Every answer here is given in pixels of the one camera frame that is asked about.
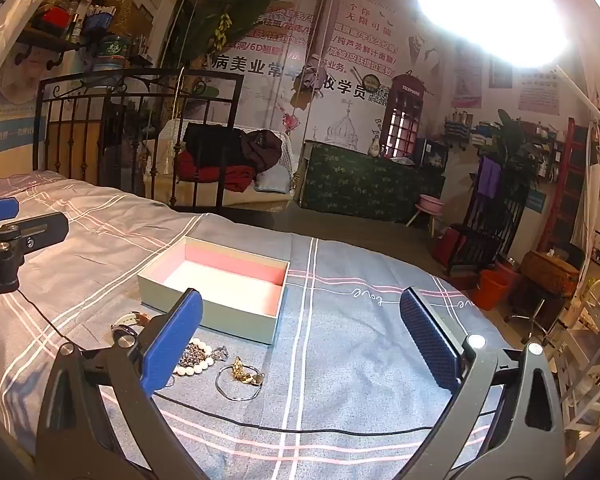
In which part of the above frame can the gold charm bangle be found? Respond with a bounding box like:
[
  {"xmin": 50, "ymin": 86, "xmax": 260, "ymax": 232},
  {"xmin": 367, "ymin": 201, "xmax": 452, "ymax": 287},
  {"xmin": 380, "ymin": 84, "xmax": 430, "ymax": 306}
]
[{"xmin": 215, "ymin": 364, "xmax": 262, "ymax": 402}]

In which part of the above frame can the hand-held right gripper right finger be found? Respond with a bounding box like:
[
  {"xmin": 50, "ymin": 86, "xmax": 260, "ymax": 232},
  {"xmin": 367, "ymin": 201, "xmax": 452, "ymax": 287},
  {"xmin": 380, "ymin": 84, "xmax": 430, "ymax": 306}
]
[{"xmin": 399, "ymin": 286, "xmax": 566, "ymax": 480}]

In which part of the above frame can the dark wall shelf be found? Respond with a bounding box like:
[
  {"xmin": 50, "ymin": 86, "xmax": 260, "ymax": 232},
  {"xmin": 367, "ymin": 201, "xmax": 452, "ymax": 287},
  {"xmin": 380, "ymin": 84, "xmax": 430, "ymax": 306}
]
[{"xmin": 16, "ymin": 29, "xmax": 82, "ymax": 69}]

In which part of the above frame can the black metal bed frame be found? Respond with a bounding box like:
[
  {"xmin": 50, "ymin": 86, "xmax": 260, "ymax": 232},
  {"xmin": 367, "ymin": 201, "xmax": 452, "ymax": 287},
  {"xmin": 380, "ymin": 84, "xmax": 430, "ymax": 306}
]
[{"xmin": 34, "ymin": 67, "xmax": 245, "ymax": 211}]

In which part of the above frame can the white wire rack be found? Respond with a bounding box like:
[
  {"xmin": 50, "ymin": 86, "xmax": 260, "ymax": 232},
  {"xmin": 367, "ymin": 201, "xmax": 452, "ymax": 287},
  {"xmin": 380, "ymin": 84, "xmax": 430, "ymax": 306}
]
[{"xmin": 555, "ymin": 275, "xmax": 600, "ymax": 433}]

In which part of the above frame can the box with pink lining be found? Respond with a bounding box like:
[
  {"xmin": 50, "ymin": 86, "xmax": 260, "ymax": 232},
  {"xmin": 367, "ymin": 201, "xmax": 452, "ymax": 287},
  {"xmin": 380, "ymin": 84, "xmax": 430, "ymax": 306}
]
[{"xmin": 137, "ymin": 235, "xmax": 291, "ymax": 345}]

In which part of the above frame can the bright ceiling lamp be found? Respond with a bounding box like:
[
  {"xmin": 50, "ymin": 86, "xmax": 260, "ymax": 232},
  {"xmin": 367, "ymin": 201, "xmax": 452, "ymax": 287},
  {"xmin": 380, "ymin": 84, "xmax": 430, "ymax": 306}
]
[{"xmin": 412, "ymin": 0, "xmax": 571, "ymax": 68}]

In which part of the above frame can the green patterned counter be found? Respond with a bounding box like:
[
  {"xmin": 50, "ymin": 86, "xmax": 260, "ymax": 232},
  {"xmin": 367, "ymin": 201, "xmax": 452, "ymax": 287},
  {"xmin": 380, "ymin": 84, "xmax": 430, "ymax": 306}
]
[{"xmin": 300, "ymin": 140, "xmax": 446, "ymax": 224}]

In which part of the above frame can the potted green plant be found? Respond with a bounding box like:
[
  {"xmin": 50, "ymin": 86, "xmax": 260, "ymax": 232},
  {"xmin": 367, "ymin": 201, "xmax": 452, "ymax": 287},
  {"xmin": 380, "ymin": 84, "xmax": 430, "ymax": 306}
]
[{"xmin": 480, "ymin": 109, "xmax": 542, "ymax": 191}]

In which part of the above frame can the red bag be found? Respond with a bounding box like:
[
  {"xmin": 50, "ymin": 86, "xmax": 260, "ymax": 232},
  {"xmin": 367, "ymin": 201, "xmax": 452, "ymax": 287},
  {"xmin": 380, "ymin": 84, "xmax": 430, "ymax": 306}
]
[{"xmin": 432, "ymin": 227, "xmax": 466, "ymax": 270}]

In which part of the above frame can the black metal rack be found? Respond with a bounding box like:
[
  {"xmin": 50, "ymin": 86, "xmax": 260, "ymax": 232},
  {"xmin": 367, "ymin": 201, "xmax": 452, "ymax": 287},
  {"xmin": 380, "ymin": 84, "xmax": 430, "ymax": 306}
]
[{"xmin": 447, "ymin": 180, "xmax": 525, "ymax": 277}]

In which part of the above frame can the black cabinet box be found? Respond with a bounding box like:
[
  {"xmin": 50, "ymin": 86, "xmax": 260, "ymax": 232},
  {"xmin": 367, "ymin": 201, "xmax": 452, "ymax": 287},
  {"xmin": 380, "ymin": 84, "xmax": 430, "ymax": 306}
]
[{"xmin": 415, "ymin": 137, "xmax": 449, "ymax": 168}]

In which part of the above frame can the pink stool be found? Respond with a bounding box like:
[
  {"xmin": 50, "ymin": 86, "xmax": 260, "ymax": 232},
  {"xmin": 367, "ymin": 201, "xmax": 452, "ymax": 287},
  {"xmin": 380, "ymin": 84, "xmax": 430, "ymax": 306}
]
[{"xmin": 406, "ymin": 195, "xmax": 446, "ymax": 238}]

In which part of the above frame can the purple cloth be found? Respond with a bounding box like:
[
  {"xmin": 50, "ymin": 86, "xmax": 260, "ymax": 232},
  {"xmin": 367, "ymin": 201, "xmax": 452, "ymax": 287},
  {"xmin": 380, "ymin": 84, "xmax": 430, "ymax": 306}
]
[{"xmin": 477, "ymin": 156, "xmax": 504, "ymax": 199}]

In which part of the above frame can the face wall poster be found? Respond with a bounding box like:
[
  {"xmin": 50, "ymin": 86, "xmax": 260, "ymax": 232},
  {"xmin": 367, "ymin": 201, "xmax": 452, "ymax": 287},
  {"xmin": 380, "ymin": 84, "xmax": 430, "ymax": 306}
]
[{"xmin": 0, "ymin": 50, "xmax": 39, "ymax": 157}]

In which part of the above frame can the black cable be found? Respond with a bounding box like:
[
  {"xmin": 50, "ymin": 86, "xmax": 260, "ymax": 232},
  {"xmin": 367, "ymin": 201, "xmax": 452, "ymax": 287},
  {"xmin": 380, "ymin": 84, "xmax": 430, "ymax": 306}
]
[{"xmin": 17, "ymin": 287, "xmax": 503, "ymax": 436}]

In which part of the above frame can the swivel stool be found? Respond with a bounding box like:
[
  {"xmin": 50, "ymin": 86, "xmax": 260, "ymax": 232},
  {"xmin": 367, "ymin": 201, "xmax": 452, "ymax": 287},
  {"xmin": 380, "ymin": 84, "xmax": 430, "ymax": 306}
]
[{"xmin": 504, "ymin": 290, "xmax": 557, "ymax": 347}]

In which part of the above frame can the red telephone booth decoration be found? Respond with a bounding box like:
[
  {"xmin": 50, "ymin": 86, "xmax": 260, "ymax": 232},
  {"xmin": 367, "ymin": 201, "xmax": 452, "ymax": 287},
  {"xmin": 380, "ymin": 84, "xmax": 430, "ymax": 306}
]
[{"xmin": 380, "ymin": 74, "xmax": 426, "ymax": 161}]

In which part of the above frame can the red ladder shelf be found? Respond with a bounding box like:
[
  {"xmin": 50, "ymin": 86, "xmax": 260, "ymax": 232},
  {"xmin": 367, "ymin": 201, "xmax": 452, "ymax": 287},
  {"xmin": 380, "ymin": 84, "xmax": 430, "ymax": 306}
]
[{"xmin": 537, "ymin": 117, "xmax": 592, "ymax": 257}]

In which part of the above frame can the red bucket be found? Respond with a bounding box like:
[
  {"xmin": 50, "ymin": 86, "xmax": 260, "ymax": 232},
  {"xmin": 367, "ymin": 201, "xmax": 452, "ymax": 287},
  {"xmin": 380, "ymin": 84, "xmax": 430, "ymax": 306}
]
[{"xmin": 472, "ymin": 270, "xmax": 511, "ymax": 311}]

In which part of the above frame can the dark beaded chain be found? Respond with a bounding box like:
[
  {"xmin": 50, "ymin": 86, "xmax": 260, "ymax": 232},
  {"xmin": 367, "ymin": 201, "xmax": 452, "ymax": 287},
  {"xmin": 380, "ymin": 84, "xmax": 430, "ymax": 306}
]
[{"xmin": 180, "ymin": 339, "xmax": 212, "ymax": 367}]

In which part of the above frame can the grey plaid blanket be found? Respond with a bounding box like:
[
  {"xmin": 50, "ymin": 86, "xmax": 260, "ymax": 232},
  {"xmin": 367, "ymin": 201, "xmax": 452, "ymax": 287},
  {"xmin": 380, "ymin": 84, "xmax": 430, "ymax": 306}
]
[{"xmin": 0, "ymin": 170, "xmax": 531, "ymax": 480}]

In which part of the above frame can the large printed wall banner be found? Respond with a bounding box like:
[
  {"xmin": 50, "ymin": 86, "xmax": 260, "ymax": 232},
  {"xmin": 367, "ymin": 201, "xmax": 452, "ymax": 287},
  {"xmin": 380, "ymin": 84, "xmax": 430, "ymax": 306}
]
[{"xmin": 190, "ymin": 0, "xmax": 452, "ymax": 162}]

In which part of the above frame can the pink wall poster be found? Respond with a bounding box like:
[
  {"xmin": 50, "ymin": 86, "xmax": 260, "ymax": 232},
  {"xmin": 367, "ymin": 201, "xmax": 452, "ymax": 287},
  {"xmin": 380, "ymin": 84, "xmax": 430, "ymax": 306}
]
[
  {"xmin": 518, "ymin": 66, "xmax": 562, "ymax": 112},
  {"xmin": 452, "ymin": 54, "xmax": 484, "ymax": 109}
]

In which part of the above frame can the blue basket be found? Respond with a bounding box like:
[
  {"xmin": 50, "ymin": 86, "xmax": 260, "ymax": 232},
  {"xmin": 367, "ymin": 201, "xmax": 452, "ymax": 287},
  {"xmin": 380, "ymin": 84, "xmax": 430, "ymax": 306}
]
[{"xmin": 82, "ymin": 10, "xmax": 115, "ymax": 32}]

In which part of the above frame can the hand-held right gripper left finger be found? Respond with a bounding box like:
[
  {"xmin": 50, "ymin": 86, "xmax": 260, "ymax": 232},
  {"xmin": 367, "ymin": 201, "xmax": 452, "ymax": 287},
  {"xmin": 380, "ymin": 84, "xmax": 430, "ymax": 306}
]
[{"xmin": 35, "ymin": 287, "xmax": 203, "ymax": 480}]

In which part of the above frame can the wristwatch with light strap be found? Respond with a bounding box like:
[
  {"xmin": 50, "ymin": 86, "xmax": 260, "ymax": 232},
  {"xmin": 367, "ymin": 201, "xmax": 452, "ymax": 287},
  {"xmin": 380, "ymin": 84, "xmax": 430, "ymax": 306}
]
[{"xmin": 111, "ymin": 311, "xmax": 153, "ymax": 343}]

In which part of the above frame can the dark brown jacket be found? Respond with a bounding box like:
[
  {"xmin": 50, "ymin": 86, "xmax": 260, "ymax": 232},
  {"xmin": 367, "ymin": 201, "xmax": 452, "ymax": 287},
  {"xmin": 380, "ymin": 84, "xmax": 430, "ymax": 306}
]
[{"xmin": 240, "ymin": 129, "xmax": 284, "ymax": 173}]

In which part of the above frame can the green round tub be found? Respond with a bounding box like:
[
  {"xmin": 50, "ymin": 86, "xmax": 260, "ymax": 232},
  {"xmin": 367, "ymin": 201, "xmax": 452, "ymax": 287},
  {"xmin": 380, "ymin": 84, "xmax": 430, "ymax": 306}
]
[{"xmin": 99, "ymin": 35, "xmax": 132, "ymax": 59}]

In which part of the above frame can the white pearl bracelet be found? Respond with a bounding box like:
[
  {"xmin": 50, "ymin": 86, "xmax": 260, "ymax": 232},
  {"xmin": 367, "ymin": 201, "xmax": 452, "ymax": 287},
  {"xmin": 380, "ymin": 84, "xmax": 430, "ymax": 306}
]
[{"xmin": 172, "ymin": 341, "xmax": 216, "ymax": 388}]

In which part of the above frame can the red garment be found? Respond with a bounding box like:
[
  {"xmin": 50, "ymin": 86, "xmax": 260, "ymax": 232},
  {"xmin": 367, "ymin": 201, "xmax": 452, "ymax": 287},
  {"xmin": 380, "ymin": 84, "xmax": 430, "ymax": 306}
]
[{"xmin": 174, "ymin": 150, "xmax": 256, "ymax": 193}]

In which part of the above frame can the light blue cloth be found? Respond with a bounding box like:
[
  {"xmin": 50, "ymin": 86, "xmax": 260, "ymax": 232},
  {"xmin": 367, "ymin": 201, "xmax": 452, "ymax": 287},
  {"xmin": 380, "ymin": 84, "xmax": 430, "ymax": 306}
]
[{"xmin": 255, "ymin": 164, "xmax": 294, "ymax": 194}]

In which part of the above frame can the black garment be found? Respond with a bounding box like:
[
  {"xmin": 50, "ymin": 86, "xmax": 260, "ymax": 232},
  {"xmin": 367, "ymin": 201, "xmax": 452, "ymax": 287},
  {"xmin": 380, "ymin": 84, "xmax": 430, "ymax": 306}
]
[{"xmin": 182, "ymin": 122, "xmax": 246, "ymax": 168}]

